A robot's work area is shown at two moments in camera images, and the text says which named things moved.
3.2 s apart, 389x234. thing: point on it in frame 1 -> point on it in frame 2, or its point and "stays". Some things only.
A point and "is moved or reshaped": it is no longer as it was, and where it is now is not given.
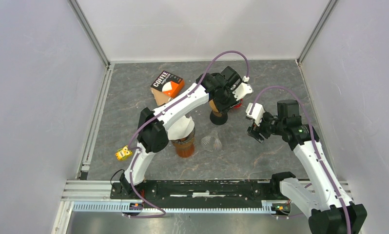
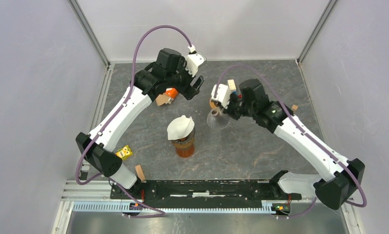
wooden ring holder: x=214 y=108 stays
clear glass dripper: x=211 y=143 is moved or reshaped
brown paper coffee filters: x=161 y=97 stays
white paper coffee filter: x=181 y=129 stays
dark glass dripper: x=185 y=139 stays
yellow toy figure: x=123 y=153 stays
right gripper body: x=266 y=127 -> x=235 y=107
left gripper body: x=226 y=101 -> x=184 y=81
